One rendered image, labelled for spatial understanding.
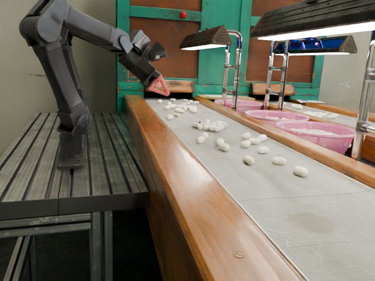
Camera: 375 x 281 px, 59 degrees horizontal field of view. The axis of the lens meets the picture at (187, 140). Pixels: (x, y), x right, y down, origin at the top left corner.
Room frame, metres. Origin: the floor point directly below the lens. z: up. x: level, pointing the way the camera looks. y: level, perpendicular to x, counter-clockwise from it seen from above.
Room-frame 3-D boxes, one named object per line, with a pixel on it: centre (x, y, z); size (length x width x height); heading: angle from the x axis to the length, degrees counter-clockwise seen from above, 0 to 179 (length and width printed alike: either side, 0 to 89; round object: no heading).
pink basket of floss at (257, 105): (1.84, -0.27, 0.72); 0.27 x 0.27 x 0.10
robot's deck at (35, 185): (1.32, 0.20, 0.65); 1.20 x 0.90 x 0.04; 18
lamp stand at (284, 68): (1.72, -0.51, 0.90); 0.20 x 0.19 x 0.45; 14
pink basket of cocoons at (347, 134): (1.14, -0.44, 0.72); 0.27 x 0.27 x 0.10
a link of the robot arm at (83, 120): (0.96, 0.34, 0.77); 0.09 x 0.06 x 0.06; 53
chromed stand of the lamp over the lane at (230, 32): (1.62, -0.12, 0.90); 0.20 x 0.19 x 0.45; 14
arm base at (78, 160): (0.96, 0.35, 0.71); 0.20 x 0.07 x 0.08; 18
